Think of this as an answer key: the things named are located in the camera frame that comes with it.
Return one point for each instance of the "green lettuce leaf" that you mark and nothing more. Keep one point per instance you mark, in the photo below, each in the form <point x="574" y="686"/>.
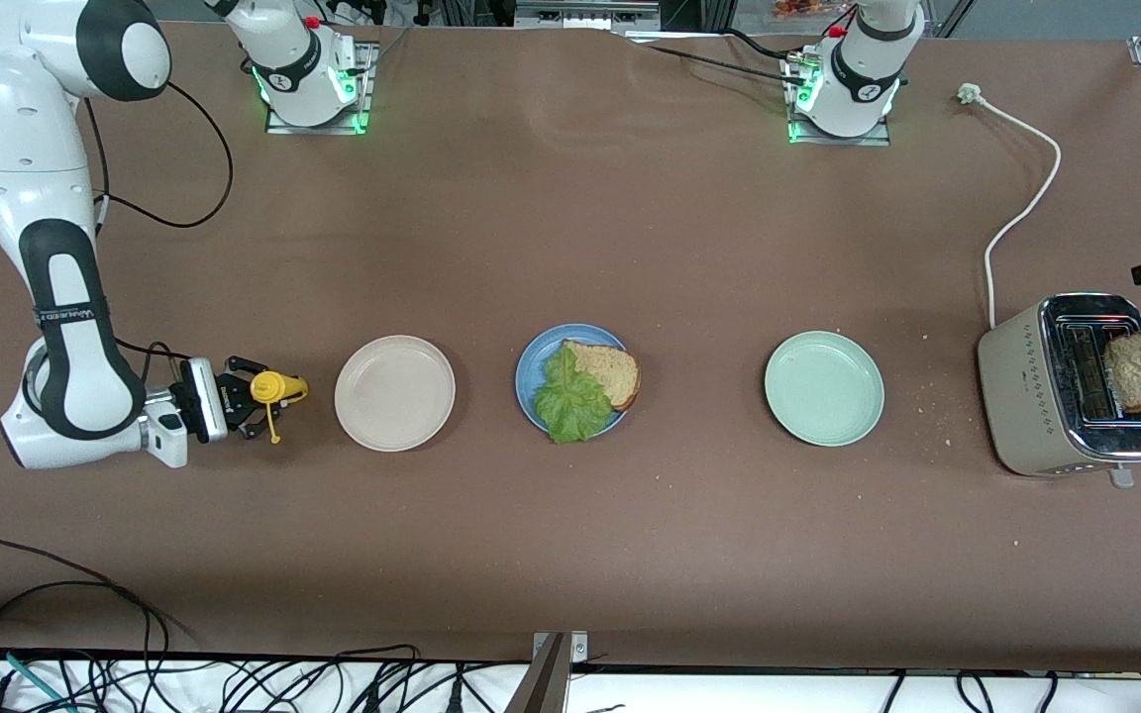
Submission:
<point x="570" y="401"/>

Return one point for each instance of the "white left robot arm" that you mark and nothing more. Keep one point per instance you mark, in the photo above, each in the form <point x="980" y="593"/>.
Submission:
<point x="853" y="79"/>

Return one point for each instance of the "beige plate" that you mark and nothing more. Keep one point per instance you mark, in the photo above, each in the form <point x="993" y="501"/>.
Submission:
<point x="394" y="393"/>

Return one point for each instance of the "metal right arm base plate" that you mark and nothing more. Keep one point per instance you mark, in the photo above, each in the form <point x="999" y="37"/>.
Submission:
<point x="364" y="89"/>

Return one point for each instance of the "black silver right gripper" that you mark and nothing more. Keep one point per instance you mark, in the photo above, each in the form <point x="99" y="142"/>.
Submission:
<point x="235" y="398"/>

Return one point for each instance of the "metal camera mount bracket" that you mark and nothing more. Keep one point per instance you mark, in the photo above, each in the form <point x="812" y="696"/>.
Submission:
<point x="551" y="663"/>

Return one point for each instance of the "pale green plate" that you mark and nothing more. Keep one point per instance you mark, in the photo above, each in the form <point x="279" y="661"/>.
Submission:
<point x="824" y="388"/>

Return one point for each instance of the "blue plate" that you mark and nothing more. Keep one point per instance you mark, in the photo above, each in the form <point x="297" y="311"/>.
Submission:
<point x="536" y="371"/>

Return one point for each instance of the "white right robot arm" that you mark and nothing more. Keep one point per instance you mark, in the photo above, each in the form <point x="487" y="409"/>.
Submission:
<point x="6" y="149"/>

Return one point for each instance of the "brown bread slice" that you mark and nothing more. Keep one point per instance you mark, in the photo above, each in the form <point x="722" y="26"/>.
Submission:
<point x="1137" y="371"/>
<point x="615" y="374"/>

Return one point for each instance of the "orange snack bag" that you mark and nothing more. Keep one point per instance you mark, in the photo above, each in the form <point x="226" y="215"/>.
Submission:
<point x="803" y="8"/>

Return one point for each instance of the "beige chrome toaster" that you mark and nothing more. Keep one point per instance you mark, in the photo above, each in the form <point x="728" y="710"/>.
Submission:
<point x="1021" y="396"/>

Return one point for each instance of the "grey metal box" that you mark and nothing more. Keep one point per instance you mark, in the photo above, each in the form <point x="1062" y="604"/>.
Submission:
<point x="580" y="14"/>

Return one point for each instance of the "yellow mustard squeeze bottle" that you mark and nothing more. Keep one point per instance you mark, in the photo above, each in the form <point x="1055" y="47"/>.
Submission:
<point x="268" y="387"/>

